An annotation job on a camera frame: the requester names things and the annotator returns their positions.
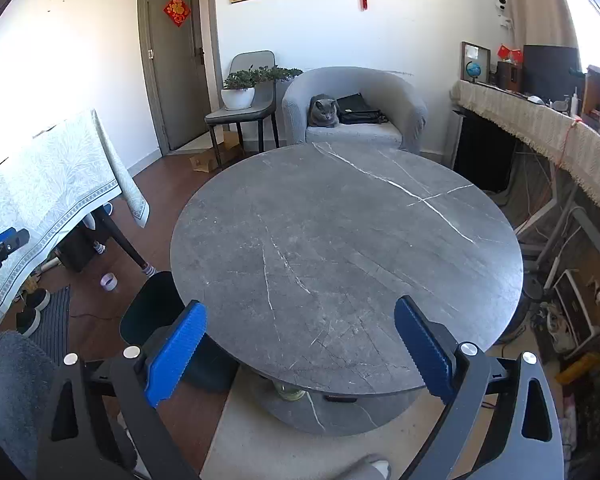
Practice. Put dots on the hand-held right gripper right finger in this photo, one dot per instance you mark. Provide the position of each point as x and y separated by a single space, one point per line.
425 350

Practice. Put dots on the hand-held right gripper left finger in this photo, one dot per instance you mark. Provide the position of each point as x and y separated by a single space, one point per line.
175 355

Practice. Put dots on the dark green waste bin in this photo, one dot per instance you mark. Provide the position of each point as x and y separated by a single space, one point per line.
145 310

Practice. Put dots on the black shoe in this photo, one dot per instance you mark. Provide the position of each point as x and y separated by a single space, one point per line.
37 301
28 321

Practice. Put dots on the pale green patterned tablecloth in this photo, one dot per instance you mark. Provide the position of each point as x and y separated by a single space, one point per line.
55 180

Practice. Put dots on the striped leg sock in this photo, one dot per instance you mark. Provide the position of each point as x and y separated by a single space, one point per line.
148 270
99 248

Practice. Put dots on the grey ribbed floor mat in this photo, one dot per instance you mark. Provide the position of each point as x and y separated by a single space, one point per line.
52 330

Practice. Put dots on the black flat packet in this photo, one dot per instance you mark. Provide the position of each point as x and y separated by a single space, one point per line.
341 399

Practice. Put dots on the purple tape roll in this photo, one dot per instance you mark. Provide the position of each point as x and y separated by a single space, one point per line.
109 282

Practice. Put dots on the black table leg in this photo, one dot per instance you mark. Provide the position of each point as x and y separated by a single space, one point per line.
122 240

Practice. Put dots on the beige rug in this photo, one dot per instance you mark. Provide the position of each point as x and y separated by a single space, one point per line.
240 450

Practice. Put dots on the round grey marble table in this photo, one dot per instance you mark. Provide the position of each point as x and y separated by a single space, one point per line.
340 250

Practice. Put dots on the person's right leg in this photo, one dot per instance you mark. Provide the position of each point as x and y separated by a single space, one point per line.
365 470

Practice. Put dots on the yellow plastic object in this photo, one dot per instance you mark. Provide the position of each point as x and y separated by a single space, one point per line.
580 367

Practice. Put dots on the white framed appliance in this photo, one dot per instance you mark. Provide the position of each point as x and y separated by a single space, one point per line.
575 305

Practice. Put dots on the flat cardboard box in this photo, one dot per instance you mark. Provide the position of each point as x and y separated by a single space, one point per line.
210 157

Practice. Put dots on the grey door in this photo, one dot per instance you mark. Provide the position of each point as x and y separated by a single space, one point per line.
180 85

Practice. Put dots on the grey dining chair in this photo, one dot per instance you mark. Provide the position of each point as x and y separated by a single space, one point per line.
240 115

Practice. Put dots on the black bag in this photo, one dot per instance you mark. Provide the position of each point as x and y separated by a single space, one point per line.
360 110

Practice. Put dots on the lace covered sideboard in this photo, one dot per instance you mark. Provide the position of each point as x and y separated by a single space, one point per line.
530 120

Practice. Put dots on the grey cat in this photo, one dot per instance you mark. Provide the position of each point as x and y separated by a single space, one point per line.
323 112

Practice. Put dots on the potted bonsai plant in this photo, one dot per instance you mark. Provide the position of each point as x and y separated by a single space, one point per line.
237 97

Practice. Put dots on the grey armchair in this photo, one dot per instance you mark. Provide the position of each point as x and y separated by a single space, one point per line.
300 110

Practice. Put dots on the red diamond door decoration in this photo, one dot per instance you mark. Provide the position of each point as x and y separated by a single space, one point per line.
176 10

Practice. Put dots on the small blue globe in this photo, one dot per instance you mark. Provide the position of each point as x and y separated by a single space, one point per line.
473 71

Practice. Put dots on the brown wooden speaker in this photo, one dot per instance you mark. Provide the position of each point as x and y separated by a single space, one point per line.
509 77

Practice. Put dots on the black monitor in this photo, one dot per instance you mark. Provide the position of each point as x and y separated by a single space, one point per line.
550 72

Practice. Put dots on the small red flags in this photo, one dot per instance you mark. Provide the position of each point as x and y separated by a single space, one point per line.
510 52

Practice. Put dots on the wooden picture frame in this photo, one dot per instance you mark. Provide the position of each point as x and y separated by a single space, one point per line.
482 55

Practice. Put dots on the white security camera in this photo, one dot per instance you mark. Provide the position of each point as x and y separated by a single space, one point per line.
503 4

